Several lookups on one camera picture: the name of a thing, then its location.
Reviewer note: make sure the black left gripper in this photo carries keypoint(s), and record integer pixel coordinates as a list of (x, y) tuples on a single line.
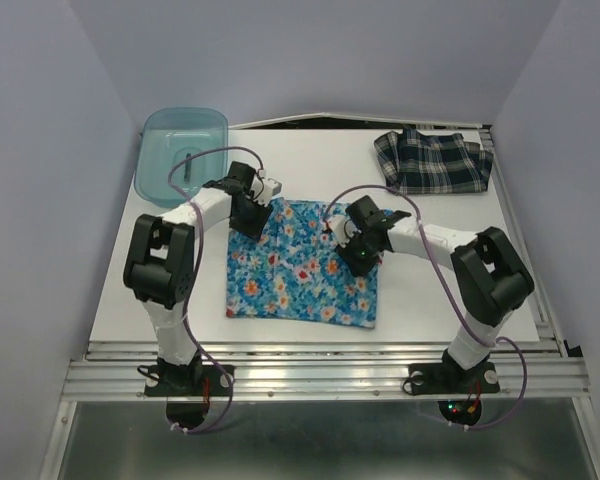
[(255, 229)]

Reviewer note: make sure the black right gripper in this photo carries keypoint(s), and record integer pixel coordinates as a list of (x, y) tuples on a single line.
[(357, 267)]

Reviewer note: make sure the blue floral skirt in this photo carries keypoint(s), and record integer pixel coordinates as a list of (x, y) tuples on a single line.
[(293, 272)]

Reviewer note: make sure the navy plaid pleated skirt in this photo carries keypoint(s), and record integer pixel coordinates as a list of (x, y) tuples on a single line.
[(418, 164)]

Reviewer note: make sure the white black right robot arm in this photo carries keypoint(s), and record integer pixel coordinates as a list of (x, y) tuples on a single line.
[(481, 273)]

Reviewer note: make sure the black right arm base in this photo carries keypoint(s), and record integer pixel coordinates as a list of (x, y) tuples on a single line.
[(447, 377)]

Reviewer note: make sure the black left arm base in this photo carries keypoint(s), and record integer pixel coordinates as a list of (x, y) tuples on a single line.
[(164, 381)]

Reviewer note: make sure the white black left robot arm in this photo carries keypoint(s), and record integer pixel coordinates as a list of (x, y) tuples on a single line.
[(164, 256)]

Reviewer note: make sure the clear blue plastic bin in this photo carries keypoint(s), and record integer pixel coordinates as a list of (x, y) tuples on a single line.
[(179, 153)]

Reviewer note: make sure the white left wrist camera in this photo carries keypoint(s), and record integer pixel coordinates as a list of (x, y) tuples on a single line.
[(263, 189)]

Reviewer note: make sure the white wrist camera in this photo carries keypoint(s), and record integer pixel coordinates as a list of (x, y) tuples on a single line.
[(263, 189), (342, 228)]

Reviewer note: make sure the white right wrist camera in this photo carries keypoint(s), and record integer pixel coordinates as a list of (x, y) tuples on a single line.
[(342, 228)]

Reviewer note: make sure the aluminium table frame rail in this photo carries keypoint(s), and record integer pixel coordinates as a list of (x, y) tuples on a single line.
[(321, 401)]

